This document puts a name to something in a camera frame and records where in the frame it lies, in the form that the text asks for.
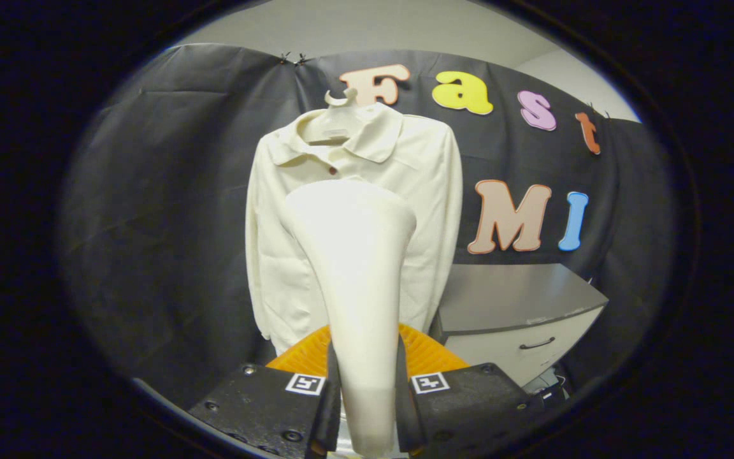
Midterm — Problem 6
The cream button-up shirt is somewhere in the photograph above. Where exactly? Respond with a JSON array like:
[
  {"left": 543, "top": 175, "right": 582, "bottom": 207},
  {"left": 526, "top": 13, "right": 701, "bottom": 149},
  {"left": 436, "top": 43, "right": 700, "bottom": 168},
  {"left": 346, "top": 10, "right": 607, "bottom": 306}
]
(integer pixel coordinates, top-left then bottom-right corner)
[{"left": 245, "top": 102, "right": 463, "bottom": 356}]

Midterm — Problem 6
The cream plastic clothes hanger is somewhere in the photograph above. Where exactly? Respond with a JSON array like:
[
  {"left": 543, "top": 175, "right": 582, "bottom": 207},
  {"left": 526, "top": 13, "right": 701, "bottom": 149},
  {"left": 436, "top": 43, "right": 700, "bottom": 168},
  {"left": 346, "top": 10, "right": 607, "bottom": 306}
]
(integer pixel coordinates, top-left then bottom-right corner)
[{"left": 300, "top": 88, "right": 368, "bottom": 144}]

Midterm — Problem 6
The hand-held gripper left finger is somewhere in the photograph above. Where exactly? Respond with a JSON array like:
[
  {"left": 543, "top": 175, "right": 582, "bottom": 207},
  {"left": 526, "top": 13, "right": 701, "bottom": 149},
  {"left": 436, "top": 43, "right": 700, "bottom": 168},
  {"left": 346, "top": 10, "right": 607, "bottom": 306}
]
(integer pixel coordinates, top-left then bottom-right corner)
[{"left": 187, "top": 324, "right": 342, "bottom": 459}]

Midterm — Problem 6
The white garment steamer head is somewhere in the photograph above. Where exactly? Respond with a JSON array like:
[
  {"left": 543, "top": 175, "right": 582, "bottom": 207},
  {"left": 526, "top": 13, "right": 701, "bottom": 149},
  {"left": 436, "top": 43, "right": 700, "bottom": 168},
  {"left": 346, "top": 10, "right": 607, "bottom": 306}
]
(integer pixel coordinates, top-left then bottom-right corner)
[{"left": 284, "top": 180, "right": 417, "bottom": 456}]

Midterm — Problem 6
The black backdrop cloth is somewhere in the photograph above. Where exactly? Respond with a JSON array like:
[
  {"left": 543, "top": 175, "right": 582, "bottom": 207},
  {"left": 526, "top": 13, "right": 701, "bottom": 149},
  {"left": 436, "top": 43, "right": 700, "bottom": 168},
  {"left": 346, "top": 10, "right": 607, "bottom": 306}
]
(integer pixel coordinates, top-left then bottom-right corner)
[{"left": 60, "top": 43, "right": 677, "bottom": 409}]

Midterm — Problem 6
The white cabinet with grey top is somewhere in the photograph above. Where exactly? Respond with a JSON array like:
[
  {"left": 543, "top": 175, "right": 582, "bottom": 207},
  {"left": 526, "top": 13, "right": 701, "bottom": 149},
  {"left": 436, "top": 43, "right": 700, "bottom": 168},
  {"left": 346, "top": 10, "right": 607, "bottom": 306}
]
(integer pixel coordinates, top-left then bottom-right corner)
[{"left": 434, "top": 263, "right": 608, "bottom": 388}]

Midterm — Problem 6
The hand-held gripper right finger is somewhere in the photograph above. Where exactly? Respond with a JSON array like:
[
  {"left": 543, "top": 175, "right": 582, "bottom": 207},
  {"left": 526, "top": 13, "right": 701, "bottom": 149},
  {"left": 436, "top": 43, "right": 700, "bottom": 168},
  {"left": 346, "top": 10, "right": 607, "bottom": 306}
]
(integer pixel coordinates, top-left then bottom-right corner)
[{"left": 394, "top": 322, "right": 549, "bottom": 459}]

